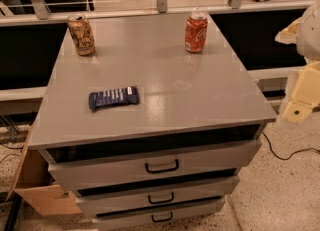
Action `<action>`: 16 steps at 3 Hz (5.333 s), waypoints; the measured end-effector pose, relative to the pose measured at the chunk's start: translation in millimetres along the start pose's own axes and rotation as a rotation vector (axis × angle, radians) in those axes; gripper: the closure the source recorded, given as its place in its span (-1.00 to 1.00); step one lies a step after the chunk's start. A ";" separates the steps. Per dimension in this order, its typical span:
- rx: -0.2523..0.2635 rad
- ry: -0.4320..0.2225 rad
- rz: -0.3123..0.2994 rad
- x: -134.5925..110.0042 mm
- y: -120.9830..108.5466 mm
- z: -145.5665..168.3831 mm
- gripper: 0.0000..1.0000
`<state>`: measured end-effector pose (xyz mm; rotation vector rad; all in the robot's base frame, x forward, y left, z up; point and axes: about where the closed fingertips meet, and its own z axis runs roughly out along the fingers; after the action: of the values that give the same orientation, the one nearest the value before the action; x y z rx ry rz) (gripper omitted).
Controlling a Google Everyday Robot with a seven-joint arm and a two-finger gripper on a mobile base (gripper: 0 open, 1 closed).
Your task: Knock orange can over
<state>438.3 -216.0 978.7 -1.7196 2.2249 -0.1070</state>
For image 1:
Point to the grey drawer cabinet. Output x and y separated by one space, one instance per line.
186 100

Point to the cardboard box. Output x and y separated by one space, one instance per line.
34 184

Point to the bottom grey drawer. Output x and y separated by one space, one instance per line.
158 214

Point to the dark blue snack wrapper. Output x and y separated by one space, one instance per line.
113 98

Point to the top grey drawer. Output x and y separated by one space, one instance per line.
110 171

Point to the red orange soda can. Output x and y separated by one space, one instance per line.
195 32

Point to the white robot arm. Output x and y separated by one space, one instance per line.
303 86

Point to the middle grey drawer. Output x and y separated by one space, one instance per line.
157 196

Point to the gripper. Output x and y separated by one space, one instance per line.
309 38

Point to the tan orange soda can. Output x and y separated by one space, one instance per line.
81 33

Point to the grey drawer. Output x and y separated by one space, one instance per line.
110 171
157 196
158 214

